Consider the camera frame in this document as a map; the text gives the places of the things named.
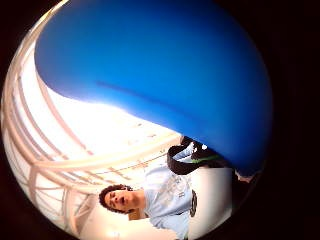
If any blue plastic bowl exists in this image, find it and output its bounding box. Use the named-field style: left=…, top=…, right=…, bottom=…
left=34, top=0, right=274, bottom=178

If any the person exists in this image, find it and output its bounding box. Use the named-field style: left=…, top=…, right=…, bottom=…
left=98, top=164, right=201, bottom=240

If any white window frame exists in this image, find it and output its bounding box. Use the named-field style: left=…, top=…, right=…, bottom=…
left=1, top=0, right=184, bottom=236

